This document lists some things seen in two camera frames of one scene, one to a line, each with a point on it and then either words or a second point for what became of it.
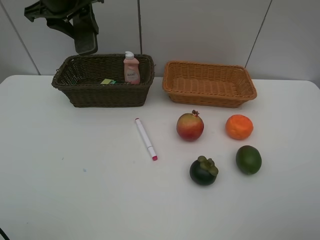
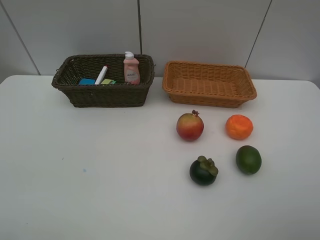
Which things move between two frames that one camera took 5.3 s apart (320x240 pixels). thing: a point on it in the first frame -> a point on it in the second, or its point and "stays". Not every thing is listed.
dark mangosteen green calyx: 203,171 stays
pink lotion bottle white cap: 131,69 stays
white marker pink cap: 146,139 -> 101,75
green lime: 248,160 stays
